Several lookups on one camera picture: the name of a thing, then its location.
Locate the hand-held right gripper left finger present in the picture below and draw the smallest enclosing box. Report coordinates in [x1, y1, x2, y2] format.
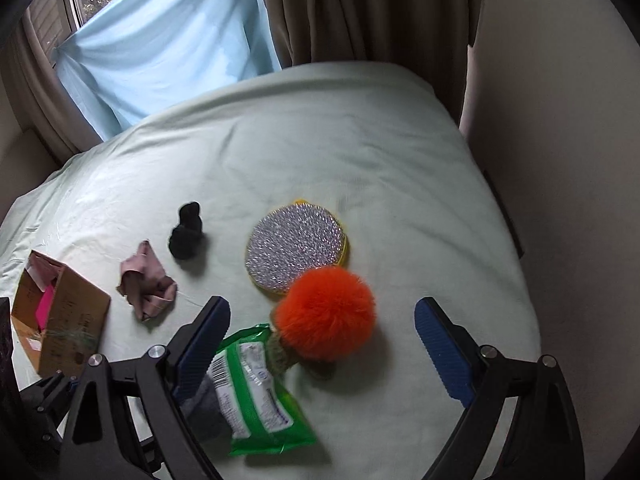
[59, 296, 232, 480]

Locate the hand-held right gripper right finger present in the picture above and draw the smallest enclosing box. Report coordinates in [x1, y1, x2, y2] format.
[414, 297, 586, 480]

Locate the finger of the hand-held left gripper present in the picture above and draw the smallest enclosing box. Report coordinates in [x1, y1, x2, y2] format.
[20, 372, 81, 461]

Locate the brown cardboard box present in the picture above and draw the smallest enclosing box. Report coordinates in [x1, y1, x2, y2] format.
[11, 250, 112, 377]

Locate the orange fluffy pom-pom toy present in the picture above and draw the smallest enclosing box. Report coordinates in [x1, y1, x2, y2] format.
[264, 266, 377, 377]

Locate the bright pink item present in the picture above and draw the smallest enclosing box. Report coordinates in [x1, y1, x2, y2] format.
[36, 285, 57, 330]

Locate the green white snack packet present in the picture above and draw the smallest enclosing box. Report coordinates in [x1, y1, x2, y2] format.
[209, 324, 319, 458]

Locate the pink crumpled cloth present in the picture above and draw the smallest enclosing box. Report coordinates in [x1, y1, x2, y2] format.
[116, 241, 178, 323]

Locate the black sock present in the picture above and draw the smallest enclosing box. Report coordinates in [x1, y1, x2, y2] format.
[168, 202, 206, 261]

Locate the round silver scouring pad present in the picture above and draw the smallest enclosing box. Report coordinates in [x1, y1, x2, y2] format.
[244, 198, 352, 295]

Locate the beige curtain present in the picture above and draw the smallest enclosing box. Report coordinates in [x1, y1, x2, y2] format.
[0, 10, 103, 166]
[253, 0, 487, 126]

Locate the light blue hanging sheet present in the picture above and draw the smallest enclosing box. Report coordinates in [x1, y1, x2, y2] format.
[52, 0, 283, 142]

